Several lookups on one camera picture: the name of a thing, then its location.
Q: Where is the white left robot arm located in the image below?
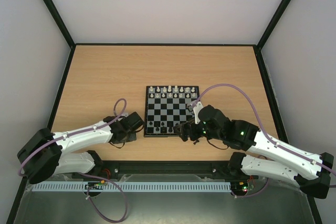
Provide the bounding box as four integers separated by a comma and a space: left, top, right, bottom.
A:
17, 112, 144, 184

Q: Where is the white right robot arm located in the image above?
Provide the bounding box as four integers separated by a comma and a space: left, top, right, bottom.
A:
174, 103, 334, 199

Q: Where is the black grey chess board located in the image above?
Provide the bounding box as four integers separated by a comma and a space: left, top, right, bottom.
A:
144, 85, 200, 137

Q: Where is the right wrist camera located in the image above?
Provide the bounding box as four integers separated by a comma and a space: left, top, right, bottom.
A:
187, 101, 203, 115

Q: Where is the black enclosure frame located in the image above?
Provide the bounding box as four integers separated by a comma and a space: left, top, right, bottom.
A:
6, 0, 322, 223

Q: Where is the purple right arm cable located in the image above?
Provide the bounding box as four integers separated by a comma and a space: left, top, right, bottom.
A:
188, 83, 336, 199

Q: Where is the light blue cable duct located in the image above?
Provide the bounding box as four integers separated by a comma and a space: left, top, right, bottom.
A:
32, 182, 232, 193

